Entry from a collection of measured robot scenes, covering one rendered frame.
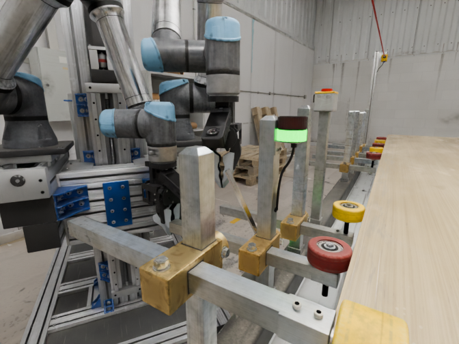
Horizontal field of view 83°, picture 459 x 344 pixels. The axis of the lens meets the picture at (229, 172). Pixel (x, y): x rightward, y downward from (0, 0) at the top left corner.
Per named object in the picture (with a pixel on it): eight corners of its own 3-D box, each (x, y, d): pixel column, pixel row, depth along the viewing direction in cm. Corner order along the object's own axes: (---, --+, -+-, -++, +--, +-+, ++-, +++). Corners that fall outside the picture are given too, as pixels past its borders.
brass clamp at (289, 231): (277, 237, 78) (278, 221, 77) (292, 221, 89) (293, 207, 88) (298, 242, 75) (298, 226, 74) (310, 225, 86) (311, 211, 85)
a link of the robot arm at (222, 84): (236, 73, 53) (199, 74, 54) (236, 96, 54) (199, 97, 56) (242, 77, 60) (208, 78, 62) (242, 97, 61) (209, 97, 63)
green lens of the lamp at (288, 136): (272, 140, 52) (272, 130, 52) (282, 138, 57) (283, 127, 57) (301, 142, 49) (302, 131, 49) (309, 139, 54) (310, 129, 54)
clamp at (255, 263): (238, 269, 56) (238, 248, 55) (263, 243, 67) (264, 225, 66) (261, 278, 53) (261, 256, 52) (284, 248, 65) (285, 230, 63)
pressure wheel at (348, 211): (342, 251, 68) (347, 210, 65) (323, 237, 75) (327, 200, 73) (367, 246, 70) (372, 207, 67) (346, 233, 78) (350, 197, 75)
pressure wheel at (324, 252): (298, 299, 51) (302, 246, 48) (309, 277, 57) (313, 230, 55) (342, 316, 47) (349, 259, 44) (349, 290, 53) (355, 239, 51)
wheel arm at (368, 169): (302, 166, 175) (302, 160, 174) (303, 165, 178) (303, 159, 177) (374, 174, 153) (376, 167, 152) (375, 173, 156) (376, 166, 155)
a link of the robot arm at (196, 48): (188, 44, 69) (187, 33, 58) (229, 46, 70) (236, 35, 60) (188, 76, 71) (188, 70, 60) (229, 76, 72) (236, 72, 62)
